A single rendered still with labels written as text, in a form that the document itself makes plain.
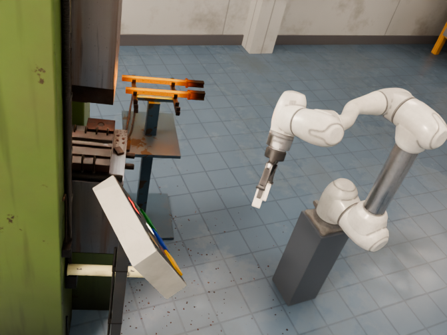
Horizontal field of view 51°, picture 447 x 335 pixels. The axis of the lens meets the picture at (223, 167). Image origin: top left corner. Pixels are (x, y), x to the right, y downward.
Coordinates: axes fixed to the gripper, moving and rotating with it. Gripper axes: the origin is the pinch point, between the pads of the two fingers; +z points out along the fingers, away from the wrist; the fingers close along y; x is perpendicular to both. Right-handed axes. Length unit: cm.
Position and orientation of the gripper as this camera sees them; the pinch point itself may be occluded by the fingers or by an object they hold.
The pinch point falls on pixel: (259, 200)
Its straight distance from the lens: 173.3
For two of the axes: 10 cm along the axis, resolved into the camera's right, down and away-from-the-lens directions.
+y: -2.5, 1.2, -9.6
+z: -2.9, 9.4, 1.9
